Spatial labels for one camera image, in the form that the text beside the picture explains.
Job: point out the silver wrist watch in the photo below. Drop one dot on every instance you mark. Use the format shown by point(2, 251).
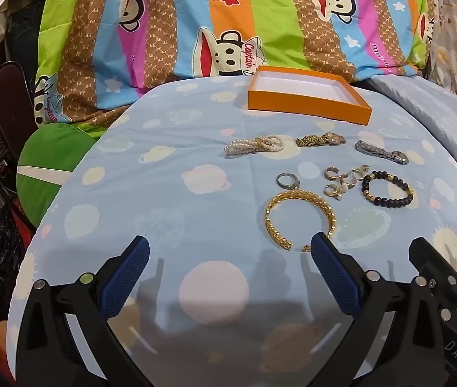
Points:
point(377, 151)

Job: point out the dark maroon oval board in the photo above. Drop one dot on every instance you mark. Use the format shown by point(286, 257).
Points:
point(12, 88)

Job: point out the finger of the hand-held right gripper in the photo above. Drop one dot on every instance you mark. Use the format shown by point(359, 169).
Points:
point(430, 260)

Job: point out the gold wrist watch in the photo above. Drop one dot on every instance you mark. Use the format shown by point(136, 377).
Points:
point(319, 140)

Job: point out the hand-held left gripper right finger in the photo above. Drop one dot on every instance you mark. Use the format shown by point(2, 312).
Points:
point(335, 274)

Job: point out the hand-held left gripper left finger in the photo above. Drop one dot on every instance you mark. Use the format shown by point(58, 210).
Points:
point(127, 278)

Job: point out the orange shallow box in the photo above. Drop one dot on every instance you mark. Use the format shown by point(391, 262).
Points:
point(293, 107)

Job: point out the green round cushion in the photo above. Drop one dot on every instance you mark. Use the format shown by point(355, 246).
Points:
point(51, 161)

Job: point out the colourful striped cartoon blanket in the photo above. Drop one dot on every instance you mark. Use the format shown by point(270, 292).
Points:
point(172, 28)

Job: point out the gold bangle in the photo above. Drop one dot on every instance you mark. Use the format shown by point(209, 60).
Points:
point(282, 198)

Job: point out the blue planet print sheet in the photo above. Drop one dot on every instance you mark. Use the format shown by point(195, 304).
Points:
point(172, 169)

